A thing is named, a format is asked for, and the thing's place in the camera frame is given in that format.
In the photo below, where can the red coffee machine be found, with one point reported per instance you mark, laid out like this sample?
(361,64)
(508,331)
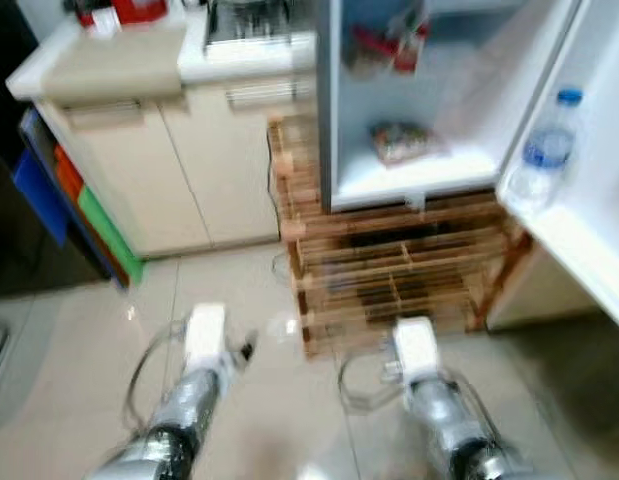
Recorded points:
(139,10)

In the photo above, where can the grey mini fridge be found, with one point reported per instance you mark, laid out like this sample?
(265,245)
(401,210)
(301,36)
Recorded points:
(469,100)

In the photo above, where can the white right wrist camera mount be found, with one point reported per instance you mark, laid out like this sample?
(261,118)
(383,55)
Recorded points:
(417,345)

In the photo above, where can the beige kitchen cabinet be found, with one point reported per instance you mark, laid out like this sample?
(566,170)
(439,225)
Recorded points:
(189,170)
(529,290)

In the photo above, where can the mini fridge door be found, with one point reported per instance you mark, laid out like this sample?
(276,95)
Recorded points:
(579,240)

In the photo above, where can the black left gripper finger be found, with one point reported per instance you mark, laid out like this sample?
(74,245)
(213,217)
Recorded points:
(247,350)

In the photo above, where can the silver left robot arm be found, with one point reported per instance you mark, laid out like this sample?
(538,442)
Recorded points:
(179,420)

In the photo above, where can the clear water bottle blue cap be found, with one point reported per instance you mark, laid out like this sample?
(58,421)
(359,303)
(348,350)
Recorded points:
(546,150)

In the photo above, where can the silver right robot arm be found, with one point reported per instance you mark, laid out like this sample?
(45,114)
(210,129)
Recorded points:
(449,420)

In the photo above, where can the wooden slatted rack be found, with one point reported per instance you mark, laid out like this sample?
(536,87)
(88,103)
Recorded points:
(389,290)

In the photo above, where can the steel gas stove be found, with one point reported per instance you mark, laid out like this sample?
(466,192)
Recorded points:
(249,25)

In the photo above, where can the green cutting board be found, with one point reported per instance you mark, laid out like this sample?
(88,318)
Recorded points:
(111,235)

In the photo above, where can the blue cutting board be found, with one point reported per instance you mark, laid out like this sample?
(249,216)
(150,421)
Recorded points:
(39,195)

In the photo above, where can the red food package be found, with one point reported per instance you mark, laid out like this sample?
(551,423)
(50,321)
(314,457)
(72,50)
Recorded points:
(374,45)

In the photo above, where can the beige linen counter mat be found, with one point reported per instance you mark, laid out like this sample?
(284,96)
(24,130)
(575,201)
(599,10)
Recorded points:
(109,65)

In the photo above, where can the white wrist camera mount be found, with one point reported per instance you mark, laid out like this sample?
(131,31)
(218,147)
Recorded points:
(417,345)
(204,335)

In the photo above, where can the patterned food packet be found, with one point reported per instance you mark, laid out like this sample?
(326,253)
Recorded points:
(404,143)

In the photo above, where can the orange cutting board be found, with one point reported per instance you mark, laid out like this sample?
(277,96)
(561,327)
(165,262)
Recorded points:
(69,172)

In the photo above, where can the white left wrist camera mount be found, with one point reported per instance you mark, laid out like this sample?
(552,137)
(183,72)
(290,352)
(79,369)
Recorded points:
(204,335)

